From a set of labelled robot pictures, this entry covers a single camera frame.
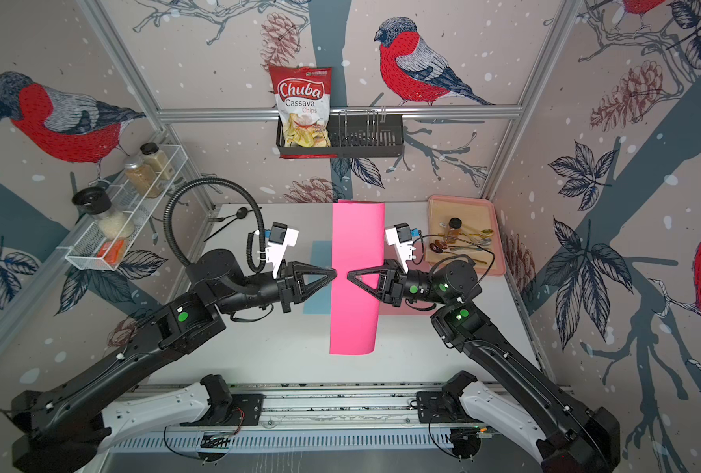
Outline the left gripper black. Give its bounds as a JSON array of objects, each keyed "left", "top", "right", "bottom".
[{"left": 214, "top": 260, "right": 335, "bottom": 317}]

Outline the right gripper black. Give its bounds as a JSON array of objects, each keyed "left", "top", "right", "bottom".
[{"left": 350, "top": 261, "right": 452, "bottom": 315}]

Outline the magenta paper sheet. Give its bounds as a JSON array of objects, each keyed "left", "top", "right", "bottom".
[{"left": 329, "top": 200, "right": 387, "bottom": 357}]

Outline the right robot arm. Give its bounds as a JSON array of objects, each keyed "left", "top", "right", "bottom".
[{"left": 348, "top": 259, "right": 621, "bottom": 472}]

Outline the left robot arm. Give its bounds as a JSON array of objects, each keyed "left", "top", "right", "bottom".
[{"left": 7, "top": 250, "right": 337, "bottom": 472}]

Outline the light blue paper sheet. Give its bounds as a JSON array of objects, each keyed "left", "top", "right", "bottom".
[{"left": 302, "top": 239, "right": 335, "bottom": 315}]

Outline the light pink paper sheet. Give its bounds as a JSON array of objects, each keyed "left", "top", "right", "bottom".
[{"left": 378, "top": 242, "right": 439, "bottom": 313}]

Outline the iridescent purple spoon front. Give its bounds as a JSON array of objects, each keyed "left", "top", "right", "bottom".
[{"left": 429, "top": 244, "right": 487, "bottom": 264}]

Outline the black spoon on table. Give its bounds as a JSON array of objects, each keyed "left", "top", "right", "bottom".
[{"left": 206, "top": 207, "right": 251, "bottom": 242}]

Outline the red pepper spice jar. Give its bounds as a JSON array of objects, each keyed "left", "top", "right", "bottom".
[{"left": 444, "top": 217, "right": 463, "bottom": 246}]

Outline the pink plastic tray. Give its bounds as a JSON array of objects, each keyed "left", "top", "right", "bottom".
[{"left": 425, "top": 194, "right": 508, "bottom": 277}]

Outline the silver spoon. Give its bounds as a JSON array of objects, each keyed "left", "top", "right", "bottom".
[{"left": 467, "top": 238, "right": 492, "bottom": 246}]

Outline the Chuba cassava chips bag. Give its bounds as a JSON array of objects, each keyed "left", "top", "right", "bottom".
[{"left": 269, "top": 65, "right": 333, "bottom": 149}]

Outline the small red box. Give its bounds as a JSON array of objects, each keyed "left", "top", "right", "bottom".
[{"left": 96, "top": 240, "right": 127, "bottom": 266}]

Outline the tan spice bottle front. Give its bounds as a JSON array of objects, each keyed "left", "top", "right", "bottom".
[{"left": 124, "top": 157, "right": 162, "bottom": 199}]

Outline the tan spice bottle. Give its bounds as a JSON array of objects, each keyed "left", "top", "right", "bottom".
[
  {"left": 141, "top": 142, "right": 175, "bottom": 181},
  {"left": 124, "top": 157, "right": 162, "bottom": 199}
]

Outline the tan spice bottle rear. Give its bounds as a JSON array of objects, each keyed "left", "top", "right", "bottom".
[{"left": 141, "top": 142, "right": 175, "bottom": 181}]

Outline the black lid grinder jar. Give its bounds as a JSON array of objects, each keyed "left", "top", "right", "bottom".
[{"left": 72, "top": 186, "right": 136, "bottom": 242}]

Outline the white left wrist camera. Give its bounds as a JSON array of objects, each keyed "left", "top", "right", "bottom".
[{"left": 265, "top": 222, "right": 299, "bottom": 279}]

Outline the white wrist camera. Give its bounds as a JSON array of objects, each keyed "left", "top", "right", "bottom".
[
  {"left": 265, "top": 222, "right": 299, "bottom": 279},
  {"left": 385, "top": 224, "right": 420, "bottom": 273}
]

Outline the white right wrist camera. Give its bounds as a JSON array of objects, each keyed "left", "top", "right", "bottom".
[{"left": 385, "top": 224, "right": 420, "bottom": 273}]

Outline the gold spoon cream handle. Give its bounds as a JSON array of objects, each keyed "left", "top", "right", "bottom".
[{"left": 465, "top": 228, "right": 494, "bottom": 238}]

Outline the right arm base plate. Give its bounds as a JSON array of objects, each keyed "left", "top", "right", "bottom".
[{"left": 409, "top": 391, "right": 482, "bottom": 424}]

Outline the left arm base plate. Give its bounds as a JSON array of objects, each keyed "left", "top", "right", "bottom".
[{"left": 206, "top": 393, "right": 266, "bottom": 427}]

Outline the black wire wall basket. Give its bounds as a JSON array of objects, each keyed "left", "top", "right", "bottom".
[{"left": 275, "top": 110, "right": 405, "bottom": 159}]

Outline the black corrugated cable hose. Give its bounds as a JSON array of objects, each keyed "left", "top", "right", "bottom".
[{"left": 163, "top": 177, "right": 267, "bottom": 273}]

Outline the clear acrylic wall shelf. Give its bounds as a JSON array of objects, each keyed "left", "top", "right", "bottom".
[{"left": 66, "top": 145, "right": 188, "bottom": 271}]

